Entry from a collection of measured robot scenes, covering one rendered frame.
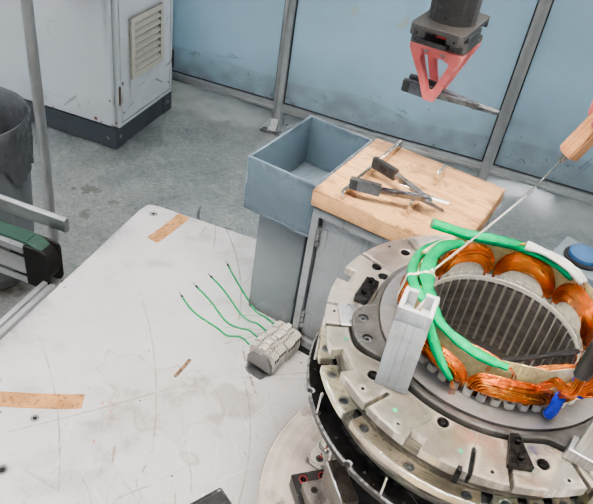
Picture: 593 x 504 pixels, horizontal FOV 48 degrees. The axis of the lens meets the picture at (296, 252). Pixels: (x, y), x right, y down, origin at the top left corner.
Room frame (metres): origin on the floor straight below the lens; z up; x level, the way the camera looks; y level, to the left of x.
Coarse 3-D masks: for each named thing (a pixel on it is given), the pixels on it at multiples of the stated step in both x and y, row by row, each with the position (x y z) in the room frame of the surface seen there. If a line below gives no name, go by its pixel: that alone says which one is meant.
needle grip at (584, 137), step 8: (592, 112) 0.47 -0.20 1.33; (584, 120) 0.47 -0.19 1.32; (584, 128) 0.46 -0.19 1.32; (592, 128) 0.46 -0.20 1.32; (576, 136) 0.46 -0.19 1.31; (584, 136) 0.46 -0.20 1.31; (592, 136) 0.46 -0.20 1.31; (568, 144) 0.46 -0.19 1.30; (576, 144) 0.46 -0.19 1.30; (584, 144) 0.46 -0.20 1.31; (592, 144) 0.46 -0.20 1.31; (568, 152) 0.46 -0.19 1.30; (576, 152) 0.46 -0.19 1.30; (584, 152) 0.46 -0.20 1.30; (576, 160) 0.46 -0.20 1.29
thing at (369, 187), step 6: (354, 180) 0.71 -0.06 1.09; (360, 180) 0.71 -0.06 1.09; (366, 180) 0.71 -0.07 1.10; (348, 186) 0.71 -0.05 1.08; (354, 186) 0.71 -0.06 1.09; (360, 186) 0.71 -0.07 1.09; (366, 186) 0.70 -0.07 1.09; (372, 186) 0.70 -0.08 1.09; (378, 186) 0.70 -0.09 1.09; (366, 192) 0.70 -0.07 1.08; (372, 192) 0.70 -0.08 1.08; (378, 192) 0.70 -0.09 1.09
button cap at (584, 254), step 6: (576, 246) 0.72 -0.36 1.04; (582, 246) 0.72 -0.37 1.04; (588, 246) 0.72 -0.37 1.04; (570, 252) 0.71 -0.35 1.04; (576, 252) 0.71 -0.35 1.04; (582, 252) 0.71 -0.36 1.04; (588, 252) 0.71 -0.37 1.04; (576, 258) 0.70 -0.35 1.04; (582, 258) 0.70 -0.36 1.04; (588, 258) 0.70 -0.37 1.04; (582, 264) 0.69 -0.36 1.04; (588, 264) 0.69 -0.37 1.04
